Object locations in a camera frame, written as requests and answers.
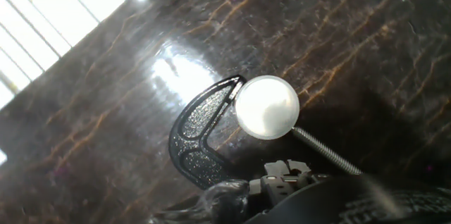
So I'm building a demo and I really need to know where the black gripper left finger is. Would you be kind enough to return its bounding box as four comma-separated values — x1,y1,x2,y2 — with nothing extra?
248,159,330,216

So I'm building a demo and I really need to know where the dark marble pattern mat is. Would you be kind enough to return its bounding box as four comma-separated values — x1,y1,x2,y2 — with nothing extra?
0,0,451,224

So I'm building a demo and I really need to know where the black metal C-clamp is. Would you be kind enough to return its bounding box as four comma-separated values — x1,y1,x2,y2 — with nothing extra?
168,74,364,190

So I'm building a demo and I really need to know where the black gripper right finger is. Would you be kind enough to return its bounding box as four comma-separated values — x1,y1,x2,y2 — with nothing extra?
242,174,451,224

